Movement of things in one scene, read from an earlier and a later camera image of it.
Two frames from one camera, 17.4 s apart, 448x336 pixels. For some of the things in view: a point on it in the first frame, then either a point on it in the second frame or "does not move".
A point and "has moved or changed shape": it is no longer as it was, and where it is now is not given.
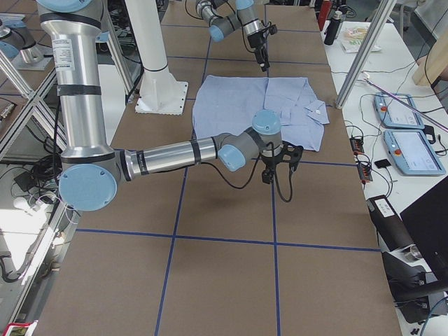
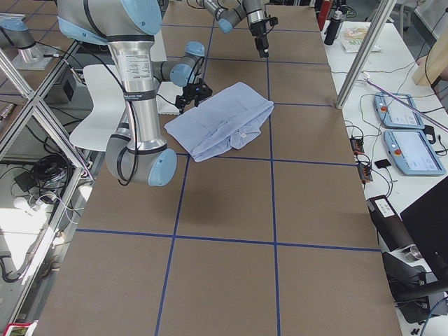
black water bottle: [331, 33] does not move
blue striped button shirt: [223, 106] has moved or changed shape
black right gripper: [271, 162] -> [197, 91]
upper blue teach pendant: [395, 115] does not move
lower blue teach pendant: [413, 152] does not move
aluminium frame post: [382, 15] does not move
